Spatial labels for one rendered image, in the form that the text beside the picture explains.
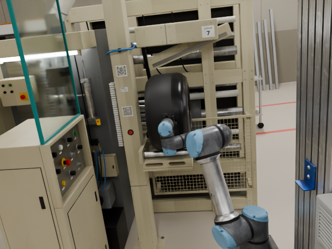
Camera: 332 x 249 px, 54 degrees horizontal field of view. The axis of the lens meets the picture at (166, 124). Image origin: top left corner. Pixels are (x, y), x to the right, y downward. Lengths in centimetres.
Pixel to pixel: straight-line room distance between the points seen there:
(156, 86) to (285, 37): 681
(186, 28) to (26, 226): 166
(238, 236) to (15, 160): 118
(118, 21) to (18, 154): 105
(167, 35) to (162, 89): 48
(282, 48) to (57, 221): 757
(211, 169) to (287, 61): 755
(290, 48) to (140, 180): 688
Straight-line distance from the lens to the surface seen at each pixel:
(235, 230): 148
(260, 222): 154
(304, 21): 120
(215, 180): 144
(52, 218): 195
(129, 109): 233
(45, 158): 179
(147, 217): 269
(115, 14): 226
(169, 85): 217
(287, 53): 883
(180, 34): 246
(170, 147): 179
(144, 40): 249
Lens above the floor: 180
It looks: 17 degrees down
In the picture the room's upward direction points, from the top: 6 degrees counter-clockwise
